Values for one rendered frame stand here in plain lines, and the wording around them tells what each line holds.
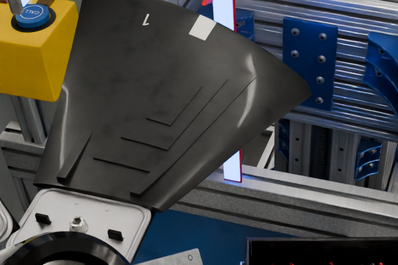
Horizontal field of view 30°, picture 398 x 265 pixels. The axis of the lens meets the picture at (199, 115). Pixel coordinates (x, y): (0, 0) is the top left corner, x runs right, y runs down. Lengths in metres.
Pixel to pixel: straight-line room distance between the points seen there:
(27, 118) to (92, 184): 0.51
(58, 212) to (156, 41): 0.19
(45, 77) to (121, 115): 0.33
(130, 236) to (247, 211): 0.50
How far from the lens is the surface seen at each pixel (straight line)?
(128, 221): 0.53
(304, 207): 0.99
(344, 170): 1.56
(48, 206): 0.55
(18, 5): 0.41
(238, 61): 0.66
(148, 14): 0.68
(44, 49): 0.90
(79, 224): 0.52
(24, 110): 1.05
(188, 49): 0.66
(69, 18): 0.95
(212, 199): 1.01
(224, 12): 0.80
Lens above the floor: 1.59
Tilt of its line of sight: 43 degrees down
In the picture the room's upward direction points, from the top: 5 degrees counter-clockwise
